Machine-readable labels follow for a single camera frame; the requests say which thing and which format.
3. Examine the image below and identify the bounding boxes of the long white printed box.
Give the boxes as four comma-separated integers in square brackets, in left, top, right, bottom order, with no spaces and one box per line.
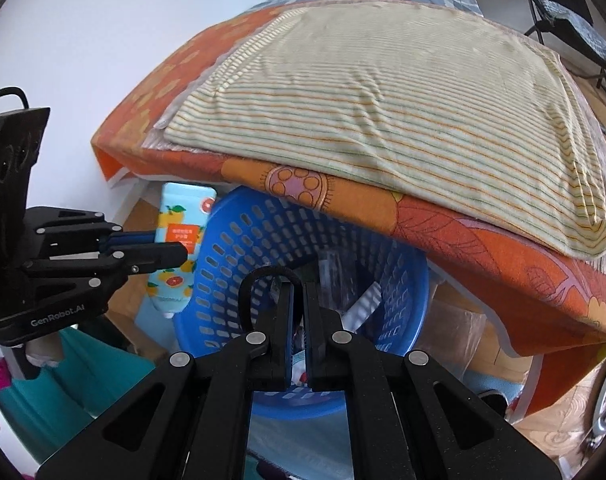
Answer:
[340,282,384,331]

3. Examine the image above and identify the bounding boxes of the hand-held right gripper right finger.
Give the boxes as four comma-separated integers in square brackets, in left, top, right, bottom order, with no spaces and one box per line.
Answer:
[303,282,564,480]

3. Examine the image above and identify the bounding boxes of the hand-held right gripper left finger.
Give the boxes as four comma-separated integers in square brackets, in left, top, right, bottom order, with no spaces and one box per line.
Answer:
[35,280,304,480]

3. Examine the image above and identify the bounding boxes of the light blue fruit-print tissue pack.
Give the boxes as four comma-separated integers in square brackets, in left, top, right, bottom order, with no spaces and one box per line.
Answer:
[145,182,218,318]

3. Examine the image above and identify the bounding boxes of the brown cardboard box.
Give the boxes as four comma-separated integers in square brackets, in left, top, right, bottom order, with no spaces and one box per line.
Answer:
[423,280,498,376]

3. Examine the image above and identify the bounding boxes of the teal cloth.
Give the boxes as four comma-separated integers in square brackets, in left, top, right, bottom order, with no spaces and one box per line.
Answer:
[0,327,156,466]

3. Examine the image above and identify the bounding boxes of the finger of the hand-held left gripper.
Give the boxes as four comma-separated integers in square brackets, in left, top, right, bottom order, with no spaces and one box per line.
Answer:
[25,242,190,303]
[33,207,158,253]

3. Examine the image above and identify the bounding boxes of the striped cream blanket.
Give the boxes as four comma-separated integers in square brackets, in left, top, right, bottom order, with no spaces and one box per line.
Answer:
[164,7,606,261]

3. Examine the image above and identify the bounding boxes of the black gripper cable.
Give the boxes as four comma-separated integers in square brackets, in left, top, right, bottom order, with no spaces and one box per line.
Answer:
[0,87,30,111]

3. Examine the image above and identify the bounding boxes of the black folding chair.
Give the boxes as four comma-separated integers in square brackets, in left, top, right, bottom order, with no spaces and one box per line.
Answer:
[515,0,606,138]

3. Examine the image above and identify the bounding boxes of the orange floral bedsheet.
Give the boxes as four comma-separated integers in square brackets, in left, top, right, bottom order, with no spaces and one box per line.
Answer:
[92,2,606,416]

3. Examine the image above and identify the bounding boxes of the blue plastic laundry basket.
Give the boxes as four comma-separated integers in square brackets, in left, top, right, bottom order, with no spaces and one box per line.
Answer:
[173,186,430,421]

